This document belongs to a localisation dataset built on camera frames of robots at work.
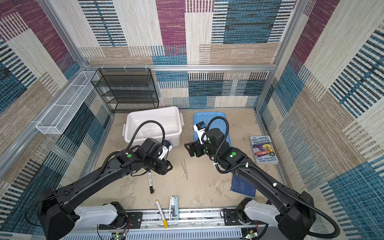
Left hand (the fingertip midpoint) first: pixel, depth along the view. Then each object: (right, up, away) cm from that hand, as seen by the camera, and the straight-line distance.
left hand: (169, 163), depth 76 cm
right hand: (+12, +10, -1) cm, 15 cm away
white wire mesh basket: (-51, +22, -5) cm, 56 cm away
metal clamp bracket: (+3, -22, -3) cm, 22 cm away
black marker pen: (-12, -13, +9) cm, 20 cm away
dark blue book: (+38, -14, +7) cm, 41 cm away
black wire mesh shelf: (-36, +44, +32) cm, 65 cm away
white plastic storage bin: (-3, +24, +25) cm, 35 cm away
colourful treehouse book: (+56, +3, +19) cm, 59 cm away
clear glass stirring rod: (+1, -14, +9) cm, 17 cm away
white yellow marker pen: (-1, -27, -3) cm, 28 cm away
